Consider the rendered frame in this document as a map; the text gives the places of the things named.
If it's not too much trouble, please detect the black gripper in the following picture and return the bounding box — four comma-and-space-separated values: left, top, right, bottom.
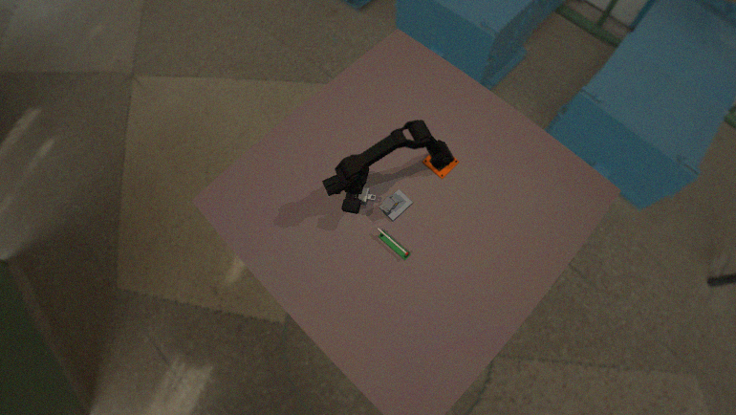
342, 167, 369, 214

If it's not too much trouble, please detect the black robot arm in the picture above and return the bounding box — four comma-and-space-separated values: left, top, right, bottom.
322, 120, 455, 196

